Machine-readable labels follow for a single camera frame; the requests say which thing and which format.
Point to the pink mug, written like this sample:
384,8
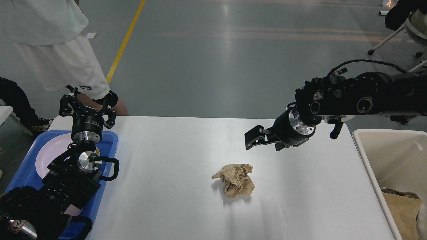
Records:
73,210

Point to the person in white shorts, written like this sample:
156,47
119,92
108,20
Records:
50,36

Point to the white paper cup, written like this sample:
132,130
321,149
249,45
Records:
421,222

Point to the person in dark trousers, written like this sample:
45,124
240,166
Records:
13,96

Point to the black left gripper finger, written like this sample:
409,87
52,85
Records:
110,113
70,105

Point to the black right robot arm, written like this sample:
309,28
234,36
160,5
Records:
335,99

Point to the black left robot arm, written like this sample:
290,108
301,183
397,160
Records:
73,179

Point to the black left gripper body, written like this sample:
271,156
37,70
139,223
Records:
87,128

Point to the blue plastic tray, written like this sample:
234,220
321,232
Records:
27,175

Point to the brown paper bag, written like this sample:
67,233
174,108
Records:
404,208

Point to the brown paper ball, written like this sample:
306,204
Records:
236,179

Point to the small white side table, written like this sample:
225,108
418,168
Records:
6,112

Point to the pink plate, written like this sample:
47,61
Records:
54,143

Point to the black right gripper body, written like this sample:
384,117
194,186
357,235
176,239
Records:
289,128

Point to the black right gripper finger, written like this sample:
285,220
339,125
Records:
258,136
281,145

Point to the beige plastic bin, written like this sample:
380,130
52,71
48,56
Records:
396,159

